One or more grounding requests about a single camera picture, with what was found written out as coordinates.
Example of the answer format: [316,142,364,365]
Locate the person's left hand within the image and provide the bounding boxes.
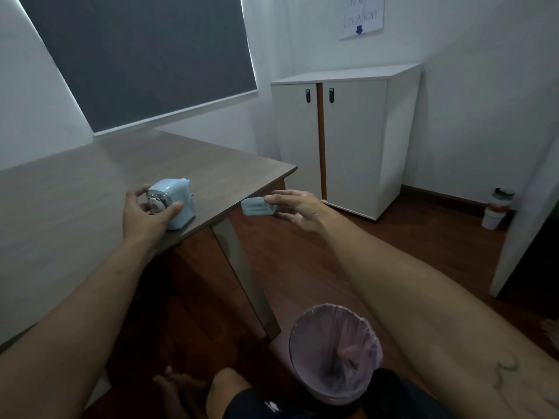
[122,184,184,253]

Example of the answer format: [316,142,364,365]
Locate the person's right hand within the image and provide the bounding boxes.
[265,189,338,235]

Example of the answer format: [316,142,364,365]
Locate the light blue pencil sharpener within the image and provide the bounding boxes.
[146,178,197,231]

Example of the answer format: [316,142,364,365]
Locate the light blue sharpener shavings tray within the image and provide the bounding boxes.
[241,196,278,218]

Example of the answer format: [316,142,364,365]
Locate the person's left forearm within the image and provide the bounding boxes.
[0,238,159,419]

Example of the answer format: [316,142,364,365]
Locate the person's right forearm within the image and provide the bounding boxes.
[315,210,559,419]

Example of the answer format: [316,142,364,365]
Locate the wooden desk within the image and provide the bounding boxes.
[0,128,298,408]

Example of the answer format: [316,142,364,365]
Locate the white two-door cabinet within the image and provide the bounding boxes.
[271,63,422,221]

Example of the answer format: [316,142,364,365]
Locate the bin with pink liner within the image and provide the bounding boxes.
[288,303,383,404]

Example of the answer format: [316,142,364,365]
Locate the grey roller window blind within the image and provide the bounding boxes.
[16,0,259,136]

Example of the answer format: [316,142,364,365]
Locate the person's legs in black shorts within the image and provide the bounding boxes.
[153,365,459,419]

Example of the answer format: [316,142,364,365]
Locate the white tumbler with dark lid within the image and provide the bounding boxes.
[481,188,516,230]

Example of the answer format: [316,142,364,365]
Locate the white door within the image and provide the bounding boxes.
[489,136,559,298]

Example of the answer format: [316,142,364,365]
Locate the white paper wall sign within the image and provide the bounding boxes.
[337,0,386,40]

